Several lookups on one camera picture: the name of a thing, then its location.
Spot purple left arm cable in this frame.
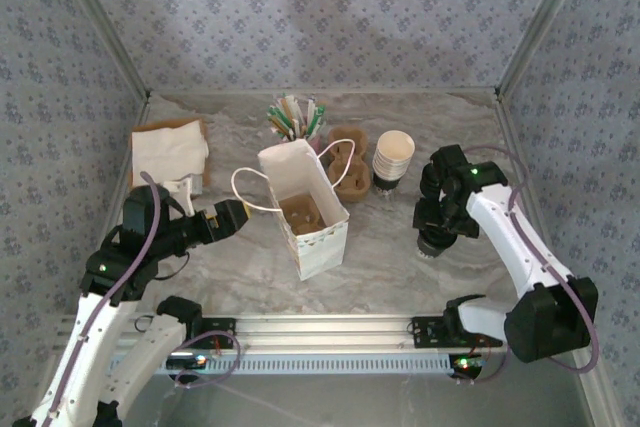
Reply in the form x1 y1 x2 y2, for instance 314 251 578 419
29 171 242 427

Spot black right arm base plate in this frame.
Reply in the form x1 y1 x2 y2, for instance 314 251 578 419
411 315 504 349

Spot long aluminium base rail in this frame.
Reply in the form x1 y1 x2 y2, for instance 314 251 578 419
53 313 511 354

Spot brown pulp cup carrier stack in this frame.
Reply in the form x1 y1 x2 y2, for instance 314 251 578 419
326 125 374 203

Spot aluminium right frame post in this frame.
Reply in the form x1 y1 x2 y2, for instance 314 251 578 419
494 0 597 98

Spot grey slotted cable duct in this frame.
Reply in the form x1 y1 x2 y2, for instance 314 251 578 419
107 352 457 377

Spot aluminium frame post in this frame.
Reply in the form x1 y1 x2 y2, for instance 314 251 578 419
49 0 154 101
494 0 597 98

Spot green striped wrapped straw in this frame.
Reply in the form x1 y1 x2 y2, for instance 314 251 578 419
267 105 297 142
308 104 329 141

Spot aluminium right table rail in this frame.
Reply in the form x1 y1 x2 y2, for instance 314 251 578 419
494 91 571 298

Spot black cup lids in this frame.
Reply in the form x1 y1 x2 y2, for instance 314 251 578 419
417 234 457 262

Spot white wrapped straw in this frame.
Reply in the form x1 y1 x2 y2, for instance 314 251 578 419
304 95 317 141

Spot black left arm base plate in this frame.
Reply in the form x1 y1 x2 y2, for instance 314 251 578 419
145 315 238 349

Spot white cartoon print paper bag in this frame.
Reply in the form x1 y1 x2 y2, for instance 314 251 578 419
230 138 357 282

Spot white napkin stack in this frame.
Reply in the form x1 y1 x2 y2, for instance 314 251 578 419
131 120 210 183

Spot white paper cup stack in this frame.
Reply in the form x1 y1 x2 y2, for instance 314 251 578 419
371 130 417 197

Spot brown paper wrapped straw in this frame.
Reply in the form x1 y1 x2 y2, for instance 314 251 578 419
281 93 305 138

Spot aluminium left frame post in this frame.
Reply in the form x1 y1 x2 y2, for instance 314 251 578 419
49 0 154 101

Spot brown cardboard tray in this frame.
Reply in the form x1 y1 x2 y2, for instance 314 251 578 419
129 118 212 193

